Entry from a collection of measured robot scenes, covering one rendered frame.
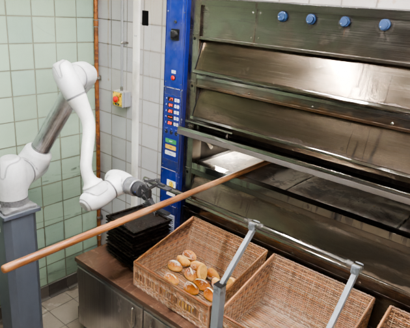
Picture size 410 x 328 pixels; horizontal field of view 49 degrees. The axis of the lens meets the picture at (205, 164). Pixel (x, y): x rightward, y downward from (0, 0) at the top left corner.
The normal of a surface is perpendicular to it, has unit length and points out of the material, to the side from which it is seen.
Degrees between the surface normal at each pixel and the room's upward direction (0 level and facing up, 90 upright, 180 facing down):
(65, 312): 0
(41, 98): 90
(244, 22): 92
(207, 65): 70
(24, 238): 90
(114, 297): 90
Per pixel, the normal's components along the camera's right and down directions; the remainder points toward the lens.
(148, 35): -0.65, 0.22
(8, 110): 0.76, 0.26
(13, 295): 0.07, 0.34
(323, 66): -0.58, -0.12
